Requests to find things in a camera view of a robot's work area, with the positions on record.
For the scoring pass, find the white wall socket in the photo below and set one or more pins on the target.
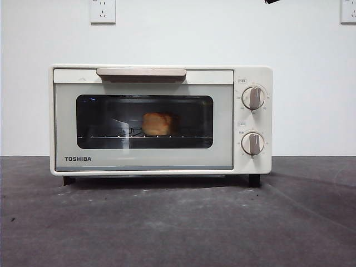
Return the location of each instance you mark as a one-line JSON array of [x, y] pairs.
[[102, 12], [349, 12]]

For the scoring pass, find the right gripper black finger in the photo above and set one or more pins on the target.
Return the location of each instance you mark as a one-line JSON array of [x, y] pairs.
[[271, 1]]

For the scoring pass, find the white oven knob beige grip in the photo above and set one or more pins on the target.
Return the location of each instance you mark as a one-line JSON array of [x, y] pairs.
[[253, 98], [252, 143]]

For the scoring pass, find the white Toshiba toaster oven housing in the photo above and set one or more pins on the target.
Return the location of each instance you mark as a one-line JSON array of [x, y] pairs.
[[253, 119]]

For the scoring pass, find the golden bread loaf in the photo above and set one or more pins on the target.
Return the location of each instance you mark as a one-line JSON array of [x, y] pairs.
[[157, 123]]

